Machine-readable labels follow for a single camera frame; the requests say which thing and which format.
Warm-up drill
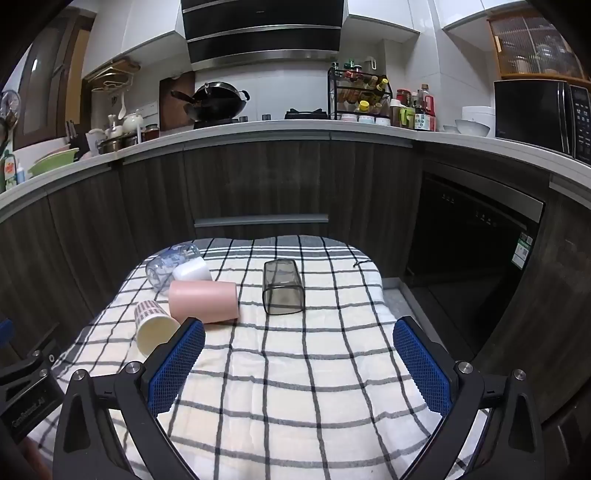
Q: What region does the brown wooden door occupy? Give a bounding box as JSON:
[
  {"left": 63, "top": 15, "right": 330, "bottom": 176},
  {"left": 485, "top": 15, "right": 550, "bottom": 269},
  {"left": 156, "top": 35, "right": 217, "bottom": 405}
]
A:
[{"left": 13, "top": 13, "right": 90, "bottom": 151}]

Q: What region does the black wok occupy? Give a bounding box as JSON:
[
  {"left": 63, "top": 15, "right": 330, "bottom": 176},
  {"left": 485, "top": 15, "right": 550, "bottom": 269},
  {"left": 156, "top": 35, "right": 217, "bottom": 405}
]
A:
[{"left": 170, "top": 81, "right": 251, "bottom": 123}]

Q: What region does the black knife block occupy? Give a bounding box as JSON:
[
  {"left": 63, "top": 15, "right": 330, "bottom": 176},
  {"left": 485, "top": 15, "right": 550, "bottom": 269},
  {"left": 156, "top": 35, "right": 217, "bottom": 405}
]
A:
[{"left": 66, "top": 119, "right": 92, "bottom": 161}]

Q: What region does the large white bowl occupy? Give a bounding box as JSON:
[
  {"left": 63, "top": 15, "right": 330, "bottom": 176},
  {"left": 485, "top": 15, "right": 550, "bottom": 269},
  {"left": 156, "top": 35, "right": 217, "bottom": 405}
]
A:
[{"left": 454, "top": 119, "right": 491, "bottom": 137}]

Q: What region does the black range hood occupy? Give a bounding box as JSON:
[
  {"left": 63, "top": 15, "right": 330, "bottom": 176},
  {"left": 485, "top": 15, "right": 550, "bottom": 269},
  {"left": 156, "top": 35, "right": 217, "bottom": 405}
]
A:
[{"left": 180, "top": 0, "right": 348, "bottom": 71}]

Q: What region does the green handled jar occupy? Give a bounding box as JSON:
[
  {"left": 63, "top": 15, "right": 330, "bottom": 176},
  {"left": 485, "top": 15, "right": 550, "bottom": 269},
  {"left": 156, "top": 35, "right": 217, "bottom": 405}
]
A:
[{"left": 390, "top": 98, "right": 417, "bottom": 128}]

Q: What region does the black built-in dishwasher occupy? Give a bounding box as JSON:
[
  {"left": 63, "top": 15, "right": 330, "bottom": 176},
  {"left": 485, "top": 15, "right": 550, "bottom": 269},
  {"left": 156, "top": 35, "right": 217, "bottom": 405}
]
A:
[{"left": 403, "top": 172, "right": 546, "bottom": 366}]

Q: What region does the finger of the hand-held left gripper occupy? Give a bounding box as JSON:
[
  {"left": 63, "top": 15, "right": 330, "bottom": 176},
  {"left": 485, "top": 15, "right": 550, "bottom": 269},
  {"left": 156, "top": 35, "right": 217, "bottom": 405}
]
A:
[{"left": 0, "top": 318, "right": 58, "bottom": 384}]

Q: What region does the pink plastic cup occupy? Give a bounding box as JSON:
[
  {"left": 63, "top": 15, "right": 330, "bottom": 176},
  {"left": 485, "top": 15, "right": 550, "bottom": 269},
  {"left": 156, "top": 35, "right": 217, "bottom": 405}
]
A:
[{"left": 168, "top": 280, "right": 241, "bottom": 325}]

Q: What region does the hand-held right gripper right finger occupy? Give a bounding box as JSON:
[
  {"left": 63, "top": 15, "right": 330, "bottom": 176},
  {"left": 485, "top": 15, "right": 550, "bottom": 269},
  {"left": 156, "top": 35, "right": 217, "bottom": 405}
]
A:
[{"left": 392, "top": 316, "right": 546, "bottom": 480}]

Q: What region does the wall rack with boards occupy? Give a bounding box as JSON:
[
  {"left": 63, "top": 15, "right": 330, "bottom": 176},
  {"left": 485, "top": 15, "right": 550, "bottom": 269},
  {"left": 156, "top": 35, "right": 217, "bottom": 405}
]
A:
[{"left": 89, "top": 57, "right": 142, "bottom": 94}]

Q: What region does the dark sauce bottle red cap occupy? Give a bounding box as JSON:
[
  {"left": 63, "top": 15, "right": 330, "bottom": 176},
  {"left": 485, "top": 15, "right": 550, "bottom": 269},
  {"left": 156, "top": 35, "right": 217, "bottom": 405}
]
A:
[{"left": 413, "top": 84, "right": 437, "bottom": 133}]

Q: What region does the clear bluish glass cup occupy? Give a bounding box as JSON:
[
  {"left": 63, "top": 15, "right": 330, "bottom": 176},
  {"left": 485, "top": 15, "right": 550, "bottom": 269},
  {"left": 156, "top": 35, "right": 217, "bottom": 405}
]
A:
[{"left": 145, "top": 242, "right": 201, "bottom": 295}]

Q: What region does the smoky grey square cup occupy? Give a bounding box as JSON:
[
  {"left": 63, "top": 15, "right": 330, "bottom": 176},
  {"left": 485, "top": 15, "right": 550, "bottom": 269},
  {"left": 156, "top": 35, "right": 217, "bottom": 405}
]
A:
[{"left": 262, "top": 259, "right": 305, "bottom": 316}]

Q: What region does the wooden glass door cabinet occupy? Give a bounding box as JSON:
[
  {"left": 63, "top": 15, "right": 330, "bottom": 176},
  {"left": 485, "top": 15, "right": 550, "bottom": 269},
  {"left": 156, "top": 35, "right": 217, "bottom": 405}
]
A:
[{"left": 488, "top": 15, "right": 590, "bottom": 80}]

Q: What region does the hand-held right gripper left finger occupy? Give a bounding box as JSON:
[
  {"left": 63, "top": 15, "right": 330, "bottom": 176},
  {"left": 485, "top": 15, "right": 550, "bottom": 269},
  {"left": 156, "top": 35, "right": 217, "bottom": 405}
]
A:
[{"left": 53, "top": 316, "right": 206, "bottom": 480}]

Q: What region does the white black checked cloth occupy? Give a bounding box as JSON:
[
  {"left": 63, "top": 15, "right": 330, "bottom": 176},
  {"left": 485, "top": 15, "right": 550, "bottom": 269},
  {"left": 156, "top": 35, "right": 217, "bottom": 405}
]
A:
[{"left": 28, "top": 234, "right": 490, "bottom": 480}]

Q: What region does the gas stove burner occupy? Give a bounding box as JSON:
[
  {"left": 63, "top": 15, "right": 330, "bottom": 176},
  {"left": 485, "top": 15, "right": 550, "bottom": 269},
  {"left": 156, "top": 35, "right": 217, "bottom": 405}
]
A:
[{"left": 283, "top": 108, "right": 329, "bottom": 122}]

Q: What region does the green white energy label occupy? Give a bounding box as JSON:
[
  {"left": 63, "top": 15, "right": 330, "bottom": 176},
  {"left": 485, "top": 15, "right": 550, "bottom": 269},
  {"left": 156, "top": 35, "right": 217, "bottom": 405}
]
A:
[{"left": 514, "top": 232, "right": 535, "bottom": 269}]

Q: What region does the dark wooden cutting board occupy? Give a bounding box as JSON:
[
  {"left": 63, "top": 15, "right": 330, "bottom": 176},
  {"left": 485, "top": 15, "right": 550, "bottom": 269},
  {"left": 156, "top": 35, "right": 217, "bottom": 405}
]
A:
[{"left": 159, "top": 71, "right": 197, "bottom": 133}]

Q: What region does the black microwave oven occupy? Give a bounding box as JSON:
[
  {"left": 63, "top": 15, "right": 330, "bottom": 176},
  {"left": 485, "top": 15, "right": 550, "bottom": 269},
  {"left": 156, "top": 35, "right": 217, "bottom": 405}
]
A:
[{"left": 492, "top": 79, "right": 591, "bottom": 165}]

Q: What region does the white plastic cup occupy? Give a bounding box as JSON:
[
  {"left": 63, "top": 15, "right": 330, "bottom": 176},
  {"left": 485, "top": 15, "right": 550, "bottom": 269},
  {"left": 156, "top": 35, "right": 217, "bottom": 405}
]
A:
[{"left": 172, "top": 257, "right": 212, "bottom": 283}]

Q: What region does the green plastic basin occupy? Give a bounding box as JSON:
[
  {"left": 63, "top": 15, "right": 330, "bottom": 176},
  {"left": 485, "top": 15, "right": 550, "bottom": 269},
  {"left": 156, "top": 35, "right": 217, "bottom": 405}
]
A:
[{"left": 28, "top": 147, "right": 78, "bottom": 179}]

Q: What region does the stainless steel pot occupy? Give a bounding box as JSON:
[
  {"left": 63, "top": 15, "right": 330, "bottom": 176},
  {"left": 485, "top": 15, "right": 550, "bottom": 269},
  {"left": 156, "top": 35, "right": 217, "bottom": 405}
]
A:
[{"left": 96, "top": 135, "right": 140, "bottom": 156}]

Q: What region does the dark wood kitchen cabinet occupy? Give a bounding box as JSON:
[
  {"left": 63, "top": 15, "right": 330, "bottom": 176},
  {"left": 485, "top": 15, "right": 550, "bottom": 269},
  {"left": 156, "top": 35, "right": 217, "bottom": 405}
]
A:
[{"left": 0, "top": 134, "right": 591, "bottom": 430}]

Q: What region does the white rice cooker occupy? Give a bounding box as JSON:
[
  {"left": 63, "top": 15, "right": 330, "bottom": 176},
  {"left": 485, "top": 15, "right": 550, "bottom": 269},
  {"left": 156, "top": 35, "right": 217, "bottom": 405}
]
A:
[{"left": 461, "top": 106, "right": 496, "bottom": 131}]

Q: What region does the black wire spice rack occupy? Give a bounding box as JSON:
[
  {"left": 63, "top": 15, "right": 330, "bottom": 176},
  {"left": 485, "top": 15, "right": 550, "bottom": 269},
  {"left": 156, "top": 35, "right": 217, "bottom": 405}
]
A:
[{"left": 327, "top": 66, "right": 394, "bottom": 123}]

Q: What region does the striped paper cup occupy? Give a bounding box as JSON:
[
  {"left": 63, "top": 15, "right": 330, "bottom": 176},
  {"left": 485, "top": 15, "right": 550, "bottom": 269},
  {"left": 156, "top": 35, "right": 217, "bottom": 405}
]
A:
[{"left": 134, "top": 299, "right": 182, "bottom": 356}]

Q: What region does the green dish soap bottle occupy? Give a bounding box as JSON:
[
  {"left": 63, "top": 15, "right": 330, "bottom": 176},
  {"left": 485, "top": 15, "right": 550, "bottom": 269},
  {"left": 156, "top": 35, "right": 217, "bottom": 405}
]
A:
[{"left": 1, "top": 151, "right": 20, "bottom": 193}]

